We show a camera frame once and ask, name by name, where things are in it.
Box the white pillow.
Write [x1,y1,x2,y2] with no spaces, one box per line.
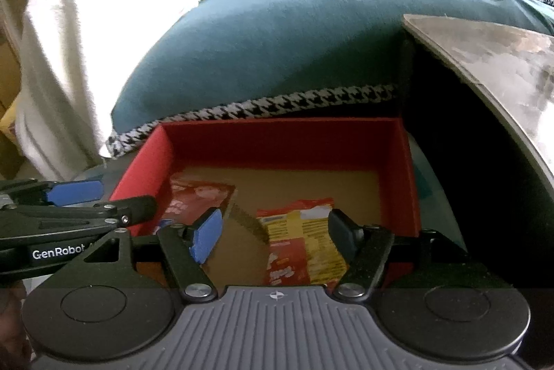
[15,0,217,180]

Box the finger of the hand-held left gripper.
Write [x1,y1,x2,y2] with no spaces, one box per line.
[0,196,157,240]
[0,179,104,207]

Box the teal blanket with houndstooth trim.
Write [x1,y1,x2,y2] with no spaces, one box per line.
[106,0,554,159]

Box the round marble table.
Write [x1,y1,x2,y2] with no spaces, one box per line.
[398,13,554,353]

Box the yellow and red snack packet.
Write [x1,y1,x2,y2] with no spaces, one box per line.
[255,197,351,288]

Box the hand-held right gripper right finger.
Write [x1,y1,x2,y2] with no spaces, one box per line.
[328,209,516,304]

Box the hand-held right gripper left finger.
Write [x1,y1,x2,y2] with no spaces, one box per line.
[35,208,223,304]

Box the red cardboard box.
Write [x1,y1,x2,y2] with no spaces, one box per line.
[110,117,421,297]

